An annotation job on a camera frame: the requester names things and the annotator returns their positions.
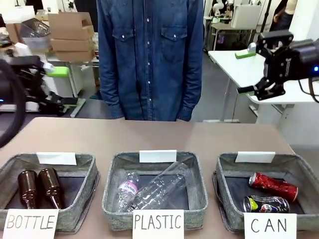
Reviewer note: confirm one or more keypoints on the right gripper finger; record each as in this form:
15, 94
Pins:
266, 89
270, 41

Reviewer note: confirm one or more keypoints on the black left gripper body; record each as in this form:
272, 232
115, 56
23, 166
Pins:
30, 79

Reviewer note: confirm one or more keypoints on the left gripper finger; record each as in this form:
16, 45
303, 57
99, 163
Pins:
56, 71
62, 102

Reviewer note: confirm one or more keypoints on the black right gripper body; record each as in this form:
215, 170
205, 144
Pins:
280, 66

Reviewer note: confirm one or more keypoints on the brown glass bottle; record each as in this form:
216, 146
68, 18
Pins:
28, 188
51, 186

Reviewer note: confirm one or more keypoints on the crushed red can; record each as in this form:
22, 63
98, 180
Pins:
274, 185

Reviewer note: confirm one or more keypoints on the small clear plastic water bottle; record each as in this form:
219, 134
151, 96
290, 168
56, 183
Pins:
128, 186

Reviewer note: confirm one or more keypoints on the crushed dark can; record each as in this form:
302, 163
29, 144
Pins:
265, 204

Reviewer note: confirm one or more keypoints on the large clear plastic bottle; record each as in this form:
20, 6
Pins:
162, 186

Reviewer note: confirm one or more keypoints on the black perforated basket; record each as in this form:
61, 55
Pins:
35, 27

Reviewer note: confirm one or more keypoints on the grey fabric basket can label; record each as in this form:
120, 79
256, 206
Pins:
264, 174

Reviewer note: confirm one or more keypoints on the grey fabric basket bottle label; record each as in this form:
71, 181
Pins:
47, 189

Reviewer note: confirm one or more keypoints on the grey fabric basket plastic label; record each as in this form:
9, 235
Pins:
155, 189

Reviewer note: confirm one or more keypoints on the white paper sign CAN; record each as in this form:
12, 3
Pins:
270, 225

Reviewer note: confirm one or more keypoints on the flat cardboard box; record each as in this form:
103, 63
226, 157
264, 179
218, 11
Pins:
71, 44
74, 55
72, 33

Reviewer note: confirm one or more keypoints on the black stand pole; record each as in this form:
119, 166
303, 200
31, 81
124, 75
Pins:
266, 15

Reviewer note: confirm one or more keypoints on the background person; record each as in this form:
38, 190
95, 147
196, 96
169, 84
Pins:
282, 17

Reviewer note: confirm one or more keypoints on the white background box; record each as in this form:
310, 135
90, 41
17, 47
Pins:
245, 16

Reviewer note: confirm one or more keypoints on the clear plastic container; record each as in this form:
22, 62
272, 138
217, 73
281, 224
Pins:
35, 38

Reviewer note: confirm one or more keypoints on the white background table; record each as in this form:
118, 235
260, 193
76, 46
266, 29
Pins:
224, 72

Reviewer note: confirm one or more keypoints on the small upright cardboard box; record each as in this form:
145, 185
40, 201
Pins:
13, 32

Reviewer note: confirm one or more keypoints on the open cardboard box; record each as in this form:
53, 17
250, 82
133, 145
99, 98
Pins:
71, 21

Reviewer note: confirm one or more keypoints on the white foam box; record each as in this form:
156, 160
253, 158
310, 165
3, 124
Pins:
18, 13

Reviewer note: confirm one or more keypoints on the person in denim shirt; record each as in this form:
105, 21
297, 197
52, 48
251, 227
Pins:
149, 59

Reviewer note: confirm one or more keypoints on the white paper sign BOTTLE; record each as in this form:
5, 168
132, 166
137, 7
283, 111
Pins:
30, 222

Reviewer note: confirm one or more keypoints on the white paper sign PLASTIC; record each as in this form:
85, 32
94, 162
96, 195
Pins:
158, 223

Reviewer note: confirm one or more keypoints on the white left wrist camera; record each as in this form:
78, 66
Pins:
23, 49

